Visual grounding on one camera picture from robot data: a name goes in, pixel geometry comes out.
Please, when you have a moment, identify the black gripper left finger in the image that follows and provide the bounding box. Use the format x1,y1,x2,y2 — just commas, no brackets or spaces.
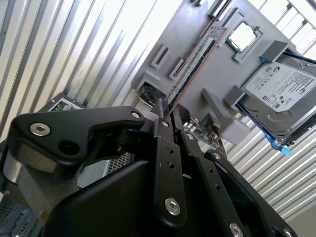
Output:
2,98,188,229

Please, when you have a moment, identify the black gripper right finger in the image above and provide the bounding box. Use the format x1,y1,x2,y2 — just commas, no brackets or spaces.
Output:
169,102,301,237

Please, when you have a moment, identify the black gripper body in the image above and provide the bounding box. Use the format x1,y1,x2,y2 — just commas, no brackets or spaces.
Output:
40,158,247,237

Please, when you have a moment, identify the RAM stick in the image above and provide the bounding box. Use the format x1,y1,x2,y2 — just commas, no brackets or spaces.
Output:
165,21,230,115

